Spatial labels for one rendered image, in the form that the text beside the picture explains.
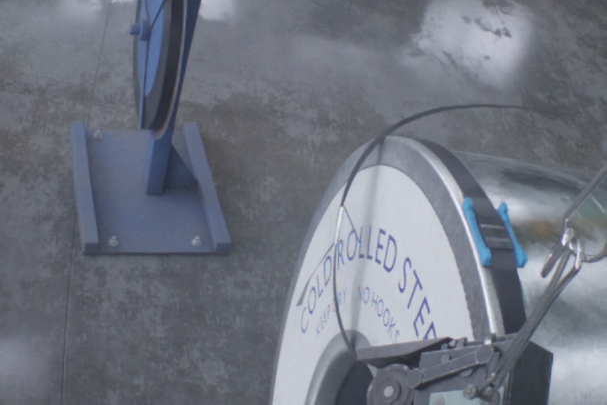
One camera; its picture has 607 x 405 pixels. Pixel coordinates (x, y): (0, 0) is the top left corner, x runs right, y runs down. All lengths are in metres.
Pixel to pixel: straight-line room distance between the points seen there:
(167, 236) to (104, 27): 1.30
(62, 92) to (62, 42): 0.37
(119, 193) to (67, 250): 0.33
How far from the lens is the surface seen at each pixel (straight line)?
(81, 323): 2.57
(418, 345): 0.81
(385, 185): 1.34
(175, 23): 2.34
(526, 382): 0.74
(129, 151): 3.14
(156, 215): 2.91
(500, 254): 1.01
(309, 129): 3.46
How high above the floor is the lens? 2.00
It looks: 37 degrees down
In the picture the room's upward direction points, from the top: 18 degrees clockwise
